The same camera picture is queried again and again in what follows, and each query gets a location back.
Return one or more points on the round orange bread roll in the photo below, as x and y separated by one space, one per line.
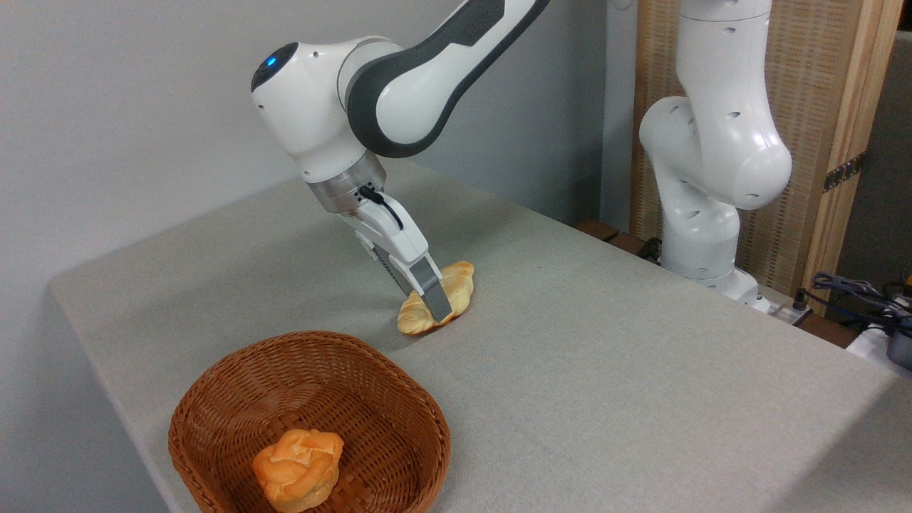
299 467

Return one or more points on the white power strip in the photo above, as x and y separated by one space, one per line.
873 345

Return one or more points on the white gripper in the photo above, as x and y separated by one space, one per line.
399 239

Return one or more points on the brown wicker basket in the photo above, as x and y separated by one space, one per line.
385 413

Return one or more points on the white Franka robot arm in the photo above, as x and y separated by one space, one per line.
712 142

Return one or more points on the long braided bread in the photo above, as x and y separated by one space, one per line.
462 285

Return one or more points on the metal screen hinge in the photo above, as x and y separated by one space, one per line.
844 172

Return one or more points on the wooden woven folding screen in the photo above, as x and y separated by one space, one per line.
819 78

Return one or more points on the brown wooden block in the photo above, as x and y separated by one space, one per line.
597 229

